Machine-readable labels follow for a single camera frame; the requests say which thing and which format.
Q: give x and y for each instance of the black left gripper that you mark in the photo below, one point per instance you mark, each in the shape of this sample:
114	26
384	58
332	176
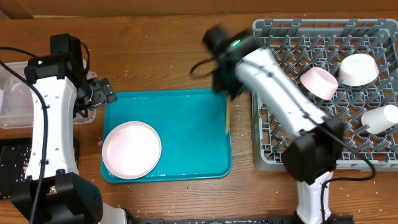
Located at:
103	94

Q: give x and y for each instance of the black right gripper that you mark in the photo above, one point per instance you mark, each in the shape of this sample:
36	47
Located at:
223	84

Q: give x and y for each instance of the wooden chopstick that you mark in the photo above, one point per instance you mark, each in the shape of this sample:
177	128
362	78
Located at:
227	123

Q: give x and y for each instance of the pink round plate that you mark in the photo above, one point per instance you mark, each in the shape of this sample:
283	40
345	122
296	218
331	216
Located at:
131	150

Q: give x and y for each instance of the pink small bowl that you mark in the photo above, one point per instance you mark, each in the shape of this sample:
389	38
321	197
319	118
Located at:
320	82

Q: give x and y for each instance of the cream white bowl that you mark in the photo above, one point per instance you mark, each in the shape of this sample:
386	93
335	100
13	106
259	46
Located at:
358	69

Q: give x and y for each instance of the white cup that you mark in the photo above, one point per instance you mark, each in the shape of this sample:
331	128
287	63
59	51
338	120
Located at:
380	119

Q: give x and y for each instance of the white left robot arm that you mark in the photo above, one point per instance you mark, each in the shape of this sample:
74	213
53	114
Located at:
53	191

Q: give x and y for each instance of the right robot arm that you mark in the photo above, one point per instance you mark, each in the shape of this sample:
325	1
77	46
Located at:
315	144

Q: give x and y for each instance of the clear plastic waste bin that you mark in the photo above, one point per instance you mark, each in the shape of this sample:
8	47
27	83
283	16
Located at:
16	101

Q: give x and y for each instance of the black food waste tray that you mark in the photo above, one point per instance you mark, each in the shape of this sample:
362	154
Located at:
11	163

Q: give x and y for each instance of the teal serving tray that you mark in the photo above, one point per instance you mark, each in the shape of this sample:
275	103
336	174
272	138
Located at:
192	129

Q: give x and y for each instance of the rice food scraps pile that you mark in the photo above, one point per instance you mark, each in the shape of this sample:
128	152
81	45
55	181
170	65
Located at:
25	160

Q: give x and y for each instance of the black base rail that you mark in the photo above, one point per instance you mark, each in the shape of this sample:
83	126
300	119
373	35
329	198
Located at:
271	220

